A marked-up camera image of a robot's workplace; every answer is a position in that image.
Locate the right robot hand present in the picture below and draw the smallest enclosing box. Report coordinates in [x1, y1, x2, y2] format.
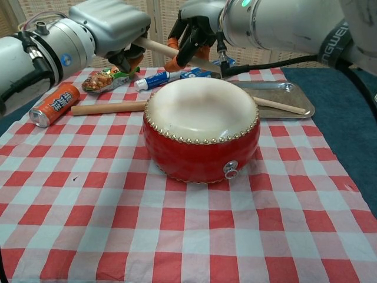
[164, 0, 227, 73]

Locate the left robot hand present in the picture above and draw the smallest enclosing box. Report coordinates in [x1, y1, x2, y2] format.
[68, 0, 151, 73]

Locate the green snack bag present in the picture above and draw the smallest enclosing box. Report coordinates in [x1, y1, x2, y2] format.
[81, 66, 140, 94]

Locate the red white checkered tablecloth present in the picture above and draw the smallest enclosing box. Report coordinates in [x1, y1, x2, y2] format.
[0, 66, 373, 283]

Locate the long blue carton box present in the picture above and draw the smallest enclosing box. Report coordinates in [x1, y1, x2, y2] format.
[180, 58, 236, 80]

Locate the wooden drumstick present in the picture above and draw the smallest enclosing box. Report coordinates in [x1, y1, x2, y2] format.
[138, 37, 221, 79]
[252, 96, 306, 114]

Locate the red Chinese drum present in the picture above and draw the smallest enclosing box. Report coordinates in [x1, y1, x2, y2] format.
[143, 77, 260, 184]

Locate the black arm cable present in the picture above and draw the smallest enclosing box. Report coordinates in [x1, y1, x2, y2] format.
[216, 29, 323, 79]

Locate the orange drink can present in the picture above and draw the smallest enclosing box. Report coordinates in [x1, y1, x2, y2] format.
[28, 83, 81, 129]

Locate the wooden rolling pin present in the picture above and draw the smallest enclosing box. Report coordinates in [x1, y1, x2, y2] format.
[71, 101, 147, 117]

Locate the woven folding screen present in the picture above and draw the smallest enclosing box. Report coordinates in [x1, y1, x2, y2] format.
[0, 0, 377, 76]

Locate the rectangular metal tray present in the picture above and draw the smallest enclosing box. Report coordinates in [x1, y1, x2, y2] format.
[232, 81, 316, 120]

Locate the blue white toothpaste tube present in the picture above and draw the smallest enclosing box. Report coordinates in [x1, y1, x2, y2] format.
[134, 70, 181, 93]

